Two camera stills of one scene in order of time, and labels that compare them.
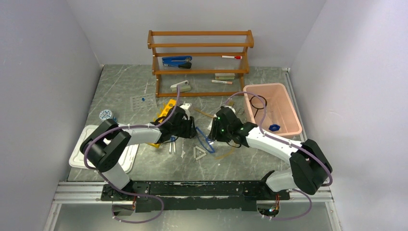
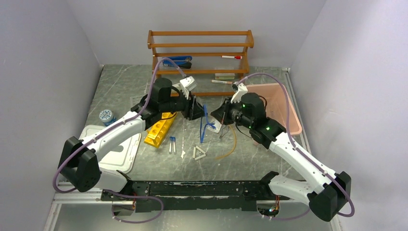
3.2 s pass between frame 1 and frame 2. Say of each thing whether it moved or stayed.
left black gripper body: moved
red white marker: stayed
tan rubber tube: stayed
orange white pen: stayed
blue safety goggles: moved
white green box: stayed
